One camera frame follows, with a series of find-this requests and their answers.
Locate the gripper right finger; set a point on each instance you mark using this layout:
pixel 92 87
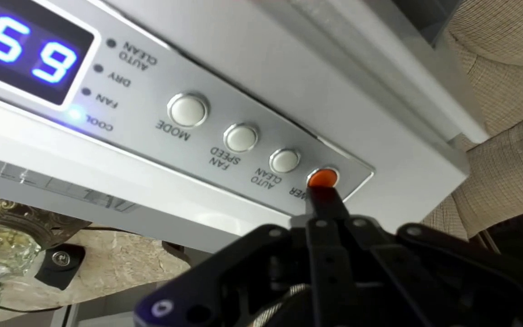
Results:
pixel 447 272

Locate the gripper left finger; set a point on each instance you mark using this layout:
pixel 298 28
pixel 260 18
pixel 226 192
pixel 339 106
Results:
pixel 243 268

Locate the white portable air conditioner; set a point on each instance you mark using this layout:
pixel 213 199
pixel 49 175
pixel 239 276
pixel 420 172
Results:
pixel 252 59

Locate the beige marble table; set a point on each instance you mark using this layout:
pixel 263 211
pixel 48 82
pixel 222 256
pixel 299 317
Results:
pixel 125 263

